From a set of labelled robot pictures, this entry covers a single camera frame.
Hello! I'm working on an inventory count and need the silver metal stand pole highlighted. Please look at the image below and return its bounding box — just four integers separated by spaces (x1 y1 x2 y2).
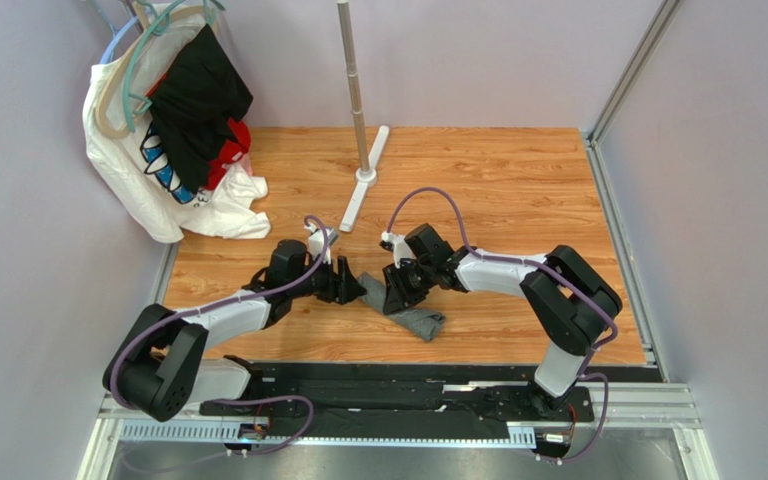
336 0 372 177

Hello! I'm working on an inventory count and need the black garment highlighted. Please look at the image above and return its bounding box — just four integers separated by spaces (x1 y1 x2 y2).
147 23 255 196

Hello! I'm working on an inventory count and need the beige clothes hanger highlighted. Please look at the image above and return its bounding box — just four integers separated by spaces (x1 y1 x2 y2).
94 1 226 140

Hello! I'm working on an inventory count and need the aluminium corner post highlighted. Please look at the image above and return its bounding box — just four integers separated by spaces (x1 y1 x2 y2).
586 0 686 144

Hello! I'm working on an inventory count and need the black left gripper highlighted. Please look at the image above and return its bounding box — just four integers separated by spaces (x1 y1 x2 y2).
288 250 366 304

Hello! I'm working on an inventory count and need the blue clothes hanger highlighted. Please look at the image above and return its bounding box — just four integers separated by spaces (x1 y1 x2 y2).
98 16 140 65

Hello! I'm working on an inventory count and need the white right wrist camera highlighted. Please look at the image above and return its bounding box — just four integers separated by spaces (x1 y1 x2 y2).
379 231 415 268

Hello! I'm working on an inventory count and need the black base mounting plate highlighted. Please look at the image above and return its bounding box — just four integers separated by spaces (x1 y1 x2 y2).
194 362 599 440

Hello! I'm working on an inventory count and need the teal clothes hanger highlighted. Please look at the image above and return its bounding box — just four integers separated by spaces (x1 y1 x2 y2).
118 1 216 130

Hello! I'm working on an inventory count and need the white stand base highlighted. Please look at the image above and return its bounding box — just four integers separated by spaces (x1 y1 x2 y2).
339 125 390 232

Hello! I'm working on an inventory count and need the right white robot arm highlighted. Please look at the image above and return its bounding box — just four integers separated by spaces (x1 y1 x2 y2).
380 224 623 409

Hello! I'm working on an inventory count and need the white T-shirt with print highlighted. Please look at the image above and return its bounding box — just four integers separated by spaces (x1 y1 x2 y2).
82 26 271 243

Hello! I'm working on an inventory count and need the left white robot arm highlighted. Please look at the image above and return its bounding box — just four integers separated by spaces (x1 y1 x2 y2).
102 234 366 422

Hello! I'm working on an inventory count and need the red garment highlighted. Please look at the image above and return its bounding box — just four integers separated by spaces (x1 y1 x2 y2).
146 73 253 192

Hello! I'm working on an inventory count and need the grey cloth napkin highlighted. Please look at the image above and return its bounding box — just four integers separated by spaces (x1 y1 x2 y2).
359 272 446 342

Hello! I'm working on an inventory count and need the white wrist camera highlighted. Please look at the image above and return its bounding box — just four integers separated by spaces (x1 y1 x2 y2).
379 231 415 268
305 224 339 264

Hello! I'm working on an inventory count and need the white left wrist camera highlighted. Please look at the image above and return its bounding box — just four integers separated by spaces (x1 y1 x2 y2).
305 224 339 264

